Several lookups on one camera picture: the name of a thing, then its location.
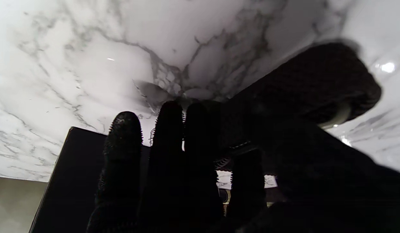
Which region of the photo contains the printed room scene backdrop curtain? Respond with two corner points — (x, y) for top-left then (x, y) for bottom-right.
(0, 176), (48, 233)

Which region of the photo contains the black woven belt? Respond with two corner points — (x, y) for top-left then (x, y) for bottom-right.
(214, 42), (382, 170)

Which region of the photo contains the black square storage box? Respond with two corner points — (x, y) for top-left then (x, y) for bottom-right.
(28, 127), (152, 233)

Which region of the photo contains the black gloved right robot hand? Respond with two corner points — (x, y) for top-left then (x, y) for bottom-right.
(87, 100), (400, 233)

